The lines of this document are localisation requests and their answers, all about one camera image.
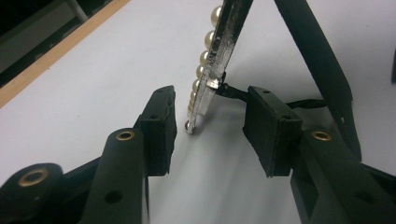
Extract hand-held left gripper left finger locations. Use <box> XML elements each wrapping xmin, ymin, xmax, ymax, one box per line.
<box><xmin>78</xmin><ymin>85</ymin><xmax>177</xmax><ymax>224</ymax></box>

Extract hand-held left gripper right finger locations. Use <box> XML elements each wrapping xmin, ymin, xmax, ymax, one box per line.
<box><xmin>242</xmin><ymin>86</ymin><xmax>396</xmax><ymax>224</ymax></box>

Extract oval pearl-rimmed picture frame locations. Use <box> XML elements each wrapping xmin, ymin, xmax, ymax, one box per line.
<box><xmin>185</xmin><ymin>0</ymin><xmax>362</xmax><ymax>162</ymax></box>

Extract wooden table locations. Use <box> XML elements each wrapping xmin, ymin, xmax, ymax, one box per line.
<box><xmin>0</xmin><ymin>0</ymin><xmax>132</xmax><ymax>110</ymax></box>

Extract white metal table frame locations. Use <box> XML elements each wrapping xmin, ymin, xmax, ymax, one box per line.
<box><xmin>66</xmin><ymin>0</ymin><xmax>90</xmax><ymax>22</ymax></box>

